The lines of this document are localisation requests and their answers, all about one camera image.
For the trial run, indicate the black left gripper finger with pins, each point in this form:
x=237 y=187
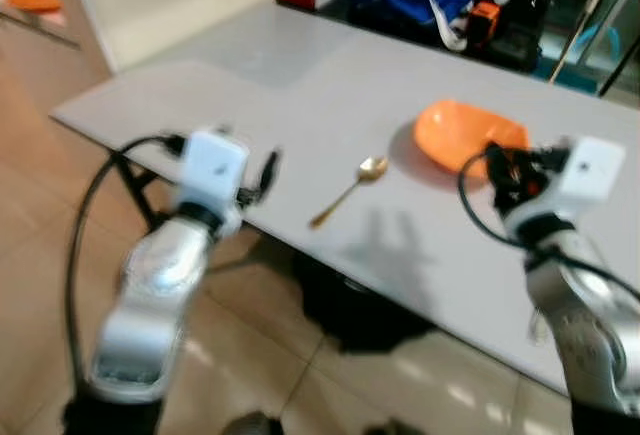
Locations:
x=271 y=170

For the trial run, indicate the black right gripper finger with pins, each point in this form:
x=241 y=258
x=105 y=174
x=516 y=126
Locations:
x=499 y=177

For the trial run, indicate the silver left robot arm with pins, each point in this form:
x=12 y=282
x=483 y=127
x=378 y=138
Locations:
x=155 y=285

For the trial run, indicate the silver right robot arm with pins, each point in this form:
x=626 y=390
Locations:
x=585 y=325

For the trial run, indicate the orange plastic plate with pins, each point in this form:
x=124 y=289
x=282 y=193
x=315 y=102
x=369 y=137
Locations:
x=455 y=133

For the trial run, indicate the gold metal spoon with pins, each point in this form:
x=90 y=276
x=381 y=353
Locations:
x=371 y=168

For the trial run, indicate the black table leg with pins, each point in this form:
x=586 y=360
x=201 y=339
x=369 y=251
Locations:
x=135 y=190

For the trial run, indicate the wooden stick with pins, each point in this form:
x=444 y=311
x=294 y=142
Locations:
x=578 y=33

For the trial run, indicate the orange and black device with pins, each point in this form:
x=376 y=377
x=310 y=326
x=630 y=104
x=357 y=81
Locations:
x=484 y=23

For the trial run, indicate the black machine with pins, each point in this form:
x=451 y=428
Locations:
x=525 y=5

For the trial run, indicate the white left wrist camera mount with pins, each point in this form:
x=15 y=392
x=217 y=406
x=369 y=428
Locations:
x=213 y=167

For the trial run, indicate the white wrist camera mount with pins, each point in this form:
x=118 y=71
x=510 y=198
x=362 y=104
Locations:
x=213 y=167
x=588 y=177

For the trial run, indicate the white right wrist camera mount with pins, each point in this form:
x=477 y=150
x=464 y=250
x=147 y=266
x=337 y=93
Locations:
x=588 y=177

